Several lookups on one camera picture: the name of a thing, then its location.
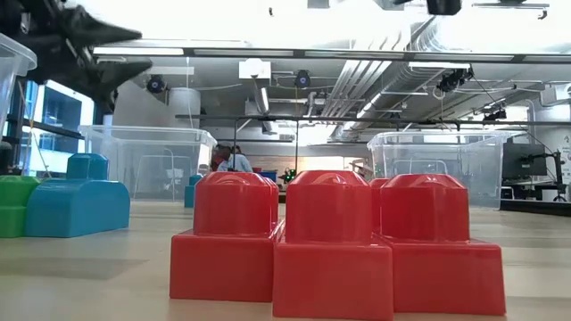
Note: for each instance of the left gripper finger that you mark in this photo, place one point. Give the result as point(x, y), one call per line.
point(98, 29)
point(111, 78)

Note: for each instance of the blue toy block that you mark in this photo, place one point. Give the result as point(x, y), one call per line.
point(76, 209)

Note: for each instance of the blue four-stud block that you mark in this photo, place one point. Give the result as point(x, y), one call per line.
point(191, 196)

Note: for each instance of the green two-stud block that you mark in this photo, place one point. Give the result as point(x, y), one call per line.
point(13, 209)

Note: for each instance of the red toy block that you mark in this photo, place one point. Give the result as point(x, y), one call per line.
point(446, 276)
point(223, 267)
point(332, 276)

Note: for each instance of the clear plastic bin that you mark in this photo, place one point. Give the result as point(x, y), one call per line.
point(11, 62)
point(147, 151)
point(486, 169)

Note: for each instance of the black ceiling spotlight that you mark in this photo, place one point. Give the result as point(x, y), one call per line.
point(156, 84)
point(302, 79)

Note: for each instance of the large window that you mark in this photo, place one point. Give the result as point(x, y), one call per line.
point(58, 116)

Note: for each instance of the person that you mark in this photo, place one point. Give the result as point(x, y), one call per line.
point(238, 162)

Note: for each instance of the blue storage crate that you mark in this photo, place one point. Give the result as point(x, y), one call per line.
point(267, 176)

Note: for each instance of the distant robot green lights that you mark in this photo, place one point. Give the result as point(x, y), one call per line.
point(289, 175)

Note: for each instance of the black track light cluster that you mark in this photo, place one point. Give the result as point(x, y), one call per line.
point(455, 80)

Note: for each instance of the black computer monitor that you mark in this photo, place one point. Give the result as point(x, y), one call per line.
point(524, 160)

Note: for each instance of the silver ventilation duct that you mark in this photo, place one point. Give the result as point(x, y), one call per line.
point(357, 89)

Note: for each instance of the black horizontal frame rail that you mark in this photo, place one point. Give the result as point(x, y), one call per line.
point(401, 120)

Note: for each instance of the grey overhead camera bracket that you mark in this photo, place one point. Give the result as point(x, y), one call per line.
point(508, 5)

